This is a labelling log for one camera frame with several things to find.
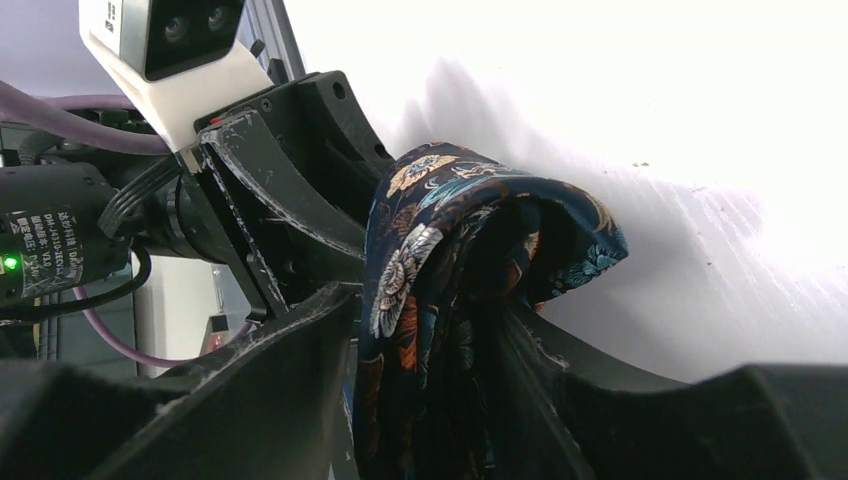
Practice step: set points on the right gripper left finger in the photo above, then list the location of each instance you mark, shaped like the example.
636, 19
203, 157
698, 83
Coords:
261, 407

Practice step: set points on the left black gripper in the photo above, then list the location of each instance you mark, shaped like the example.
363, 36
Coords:
80, 225

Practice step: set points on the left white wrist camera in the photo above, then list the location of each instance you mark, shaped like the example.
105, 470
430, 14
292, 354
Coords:
176, 61

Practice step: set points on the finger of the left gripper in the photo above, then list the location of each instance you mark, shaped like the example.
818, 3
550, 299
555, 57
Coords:
280, 204
320, 126

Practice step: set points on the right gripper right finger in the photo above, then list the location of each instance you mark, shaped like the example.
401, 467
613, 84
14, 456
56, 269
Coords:
565, 410

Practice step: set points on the dark floral tie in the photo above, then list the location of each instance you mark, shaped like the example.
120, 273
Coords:
451, 232

